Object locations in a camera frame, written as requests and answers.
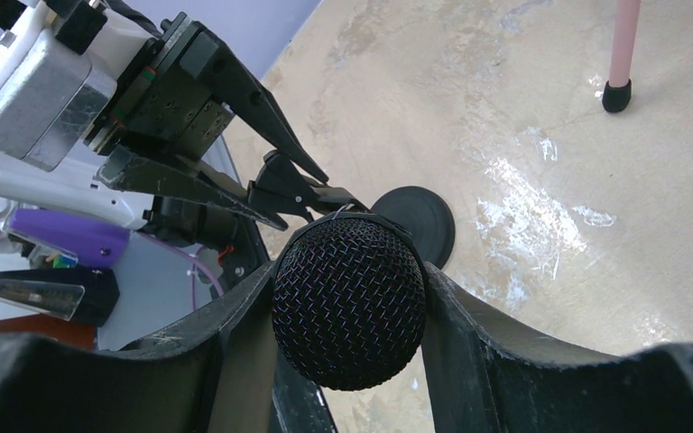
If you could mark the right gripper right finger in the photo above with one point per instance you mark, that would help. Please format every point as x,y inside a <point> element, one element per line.
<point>489,372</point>

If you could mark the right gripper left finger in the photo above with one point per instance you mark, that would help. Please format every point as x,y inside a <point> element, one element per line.
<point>211,371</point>

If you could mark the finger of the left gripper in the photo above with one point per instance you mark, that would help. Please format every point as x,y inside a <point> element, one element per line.
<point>211,62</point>
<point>174,177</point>

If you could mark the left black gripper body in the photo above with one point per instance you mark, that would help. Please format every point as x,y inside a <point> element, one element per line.
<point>173,98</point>

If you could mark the black microphone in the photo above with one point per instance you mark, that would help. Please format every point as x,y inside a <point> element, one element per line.
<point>349,301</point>

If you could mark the black microphone desk stand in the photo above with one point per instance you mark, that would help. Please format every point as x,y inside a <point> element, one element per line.
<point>394,215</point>

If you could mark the pink tripod music stand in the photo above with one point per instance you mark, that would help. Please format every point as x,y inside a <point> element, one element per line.
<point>617,94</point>

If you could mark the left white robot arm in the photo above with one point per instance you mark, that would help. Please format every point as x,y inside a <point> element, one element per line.
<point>72,187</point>

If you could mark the purple bottle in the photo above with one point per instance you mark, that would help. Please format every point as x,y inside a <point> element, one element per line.
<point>89,242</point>

